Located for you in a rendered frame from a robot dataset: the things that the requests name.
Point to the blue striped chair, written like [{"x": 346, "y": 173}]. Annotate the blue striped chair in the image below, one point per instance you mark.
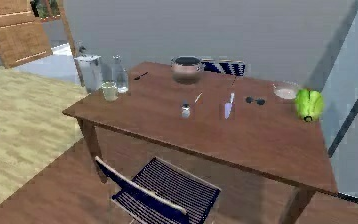
[
  {"x": 173, "y": 193},
  {"x": 225, "y": 67}
]

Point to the small salt shaker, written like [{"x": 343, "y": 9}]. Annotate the small salt shaker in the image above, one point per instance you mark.
[{"x": 185, "y": 110}]

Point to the pale green mug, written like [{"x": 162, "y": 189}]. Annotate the pale green mug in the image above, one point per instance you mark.
[{"x": 109, "y": 91}]

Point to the white thin stick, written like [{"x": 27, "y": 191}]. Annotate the white thin stick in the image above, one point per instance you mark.
[{"x": 198, "y": 97}]

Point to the black dumbbell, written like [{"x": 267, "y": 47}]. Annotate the black dumbbell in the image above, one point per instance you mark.
[{"x": 255, "y": 100}]

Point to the clear glass bottle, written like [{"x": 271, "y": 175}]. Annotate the clear glass bottle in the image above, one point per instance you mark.
[{"x": 120, "y": 75}]

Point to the copper pot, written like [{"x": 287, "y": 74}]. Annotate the copper pot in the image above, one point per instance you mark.
[{"x": 186, "y": 70}]

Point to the green lettuce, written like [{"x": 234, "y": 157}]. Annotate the green lettuce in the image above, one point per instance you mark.
[{"x": 308, "y": 104}]

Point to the brown wooden cupboard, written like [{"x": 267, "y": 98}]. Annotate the brown wooden cupboard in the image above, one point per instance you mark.
[{"x": 18, "y": 33}]

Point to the white plate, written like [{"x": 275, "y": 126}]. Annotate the white plate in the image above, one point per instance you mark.
[{"x": 286, "y": 92}]

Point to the black spoon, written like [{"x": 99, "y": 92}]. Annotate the black spoon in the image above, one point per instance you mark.
[{"x": 140, "y": 76}]

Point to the brown wooden table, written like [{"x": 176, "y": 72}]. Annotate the brown wooden table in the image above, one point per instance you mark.
[{"x": 253, "y": 140}]

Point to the green house plant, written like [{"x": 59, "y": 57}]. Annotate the green house plant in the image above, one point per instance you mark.
[{"x": 45, "y": 8}]

